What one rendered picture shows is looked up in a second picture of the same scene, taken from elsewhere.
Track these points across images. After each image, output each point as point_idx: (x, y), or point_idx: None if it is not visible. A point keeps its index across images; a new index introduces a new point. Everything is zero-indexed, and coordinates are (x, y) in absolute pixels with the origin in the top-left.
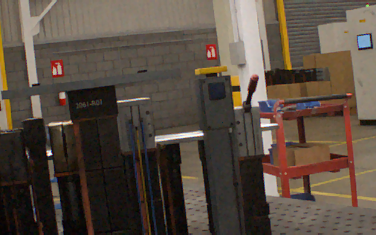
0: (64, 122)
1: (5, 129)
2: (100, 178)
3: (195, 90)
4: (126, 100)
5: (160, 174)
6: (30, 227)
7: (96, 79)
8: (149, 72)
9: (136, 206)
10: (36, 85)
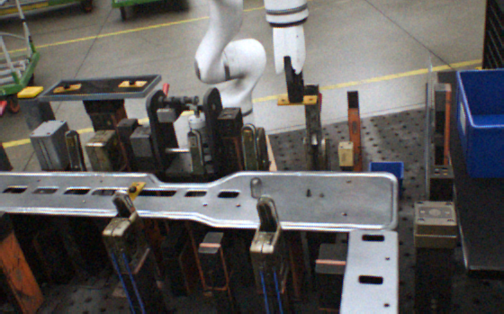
0: (104, 130)
1: (146, 130)
2: None
3: (39, 105)
4: (50, 127)
5: (13, 223)
6: None
7: (105, 77)
8: (76, 78)
9: None
10: (139, 75)
